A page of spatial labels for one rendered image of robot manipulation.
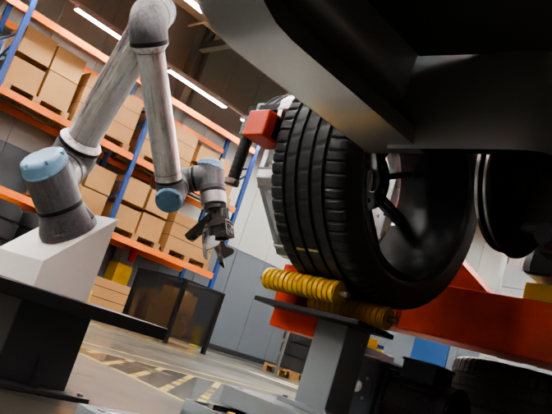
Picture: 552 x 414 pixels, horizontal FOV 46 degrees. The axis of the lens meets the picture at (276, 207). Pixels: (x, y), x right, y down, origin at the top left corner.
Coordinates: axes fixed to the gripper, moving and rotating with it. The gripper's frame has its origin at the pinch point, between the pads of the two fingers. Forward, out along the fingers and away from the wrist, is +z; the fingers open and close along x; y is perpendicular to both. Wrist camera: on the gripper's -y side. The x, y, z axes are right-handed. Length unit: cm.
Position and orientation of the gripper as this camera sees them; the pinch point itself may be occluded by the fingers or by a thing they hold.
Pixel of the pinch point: (213, 264)
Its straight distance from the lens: 219.7
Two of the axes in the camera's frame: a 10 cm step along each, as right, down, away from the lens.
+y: 9.4, -2.1, -2.8
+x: 3.3, 2.7, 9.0
